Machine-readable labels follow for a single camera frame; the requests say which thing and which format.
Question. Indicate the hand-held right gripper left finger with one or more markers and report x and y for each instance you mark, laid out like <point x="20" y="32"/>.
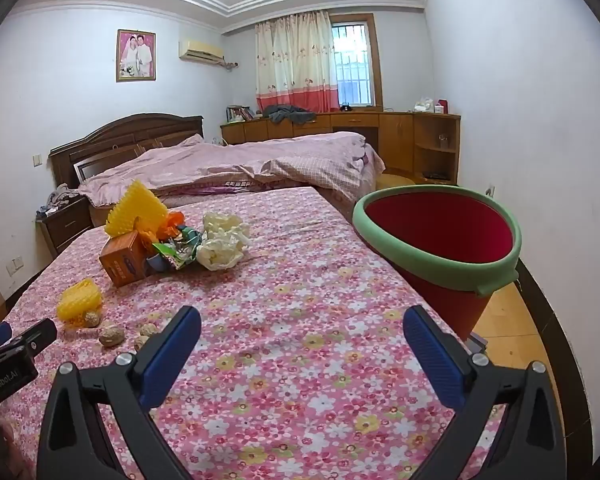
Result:
<point x="165" y="355"/>

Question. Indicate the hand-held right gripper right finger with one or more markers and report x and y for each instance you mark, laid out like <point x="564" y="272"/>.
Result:
<point x="432" y="355"/>

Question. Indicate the red bin with green rim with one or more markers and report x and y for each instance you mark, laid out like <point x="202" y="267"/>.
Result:
<point x="445" y="230"/>

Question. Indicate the small yellow foam net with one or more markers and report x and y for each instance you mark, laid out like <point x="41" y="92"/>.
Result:
<point x="80" y="302"/>

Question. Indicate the walnut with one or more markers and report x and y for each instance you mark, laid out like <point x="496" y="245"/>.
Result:
<point x="91" y="318"/>
<point x="111" y="336"/>

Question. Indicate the colourful snack wrapper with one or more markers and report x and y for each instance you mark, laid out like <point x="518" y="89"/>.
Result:
<point x="172" y="255"/>

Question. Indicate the orange cardboard box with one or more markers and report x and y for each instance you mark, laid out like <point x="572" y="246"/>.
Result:
<point x="122" y="260"/>

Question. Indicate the dark wooden nightstand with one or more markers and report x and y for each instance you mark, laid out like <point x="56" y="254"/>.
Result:
<point x="65" y="225"/>

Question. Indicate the orange plastic bag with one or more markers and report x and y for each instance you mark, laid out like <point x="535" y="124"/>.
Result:
<point x="172" y="222"/>

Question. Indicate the crumpled clothes pile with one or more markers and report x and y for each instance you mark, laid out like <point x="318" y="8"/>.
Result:
<point x="60" y="197"/>

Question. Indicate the large yellow foam net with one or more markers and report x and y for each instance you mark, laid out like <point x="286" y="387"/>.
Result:
<point x="135" y="205"/>

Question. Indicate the flat black device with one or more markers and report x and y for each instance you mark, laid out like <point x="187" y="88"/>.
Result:
<point x="435" y="175"/>

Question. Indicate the bed with pink quilt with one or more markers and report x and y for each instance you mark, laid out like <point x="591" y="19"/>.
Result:
<point x="230" y="160"/>

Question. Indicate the long wooden cabinet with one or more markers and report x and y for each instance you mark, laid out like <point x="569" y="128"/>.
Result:
<point x="395" y="135"/>

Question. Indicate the dark wooden headboard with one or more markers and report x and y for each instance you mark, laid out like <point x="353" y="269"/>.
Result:
<point x="130" y="127"/>

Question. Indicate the small red box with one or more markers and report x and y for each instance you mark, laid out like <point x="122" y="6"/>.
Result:
<point x="442" y="106"/>

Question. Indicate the leaning books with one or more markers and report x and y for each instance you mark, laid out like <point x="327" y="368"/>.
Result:
<point x="239" y="113"/>

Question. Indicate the black telephone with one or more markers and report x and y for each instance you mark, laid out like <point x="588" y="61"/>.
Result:
<point x="346" y="107"/>

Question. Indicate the dark grey clothes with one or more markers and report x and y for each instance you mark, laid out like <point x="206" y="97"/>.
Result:
<point x="287" y="115"/>

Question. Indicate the barred window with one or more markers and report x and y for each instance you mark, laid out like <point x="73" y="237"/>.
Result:
<point x="352" y="60"/>

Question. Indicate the cream and red curtain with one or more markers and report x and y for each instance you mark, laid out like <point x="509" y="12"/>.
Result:
<point x="295" y="60"/>

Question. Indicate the low white wall outlet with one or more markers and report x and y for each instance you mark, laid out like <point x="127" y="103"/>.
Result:
<point x="15" y="265"/>

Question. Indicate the framed wall photo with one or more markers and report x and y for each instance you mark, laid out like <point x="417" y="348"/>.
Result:
<point x="136" y="55"/>

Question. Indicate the wall air conditioner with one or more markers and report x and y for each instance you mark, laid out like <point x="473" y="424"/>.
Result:
<point x="200" y="50"/>

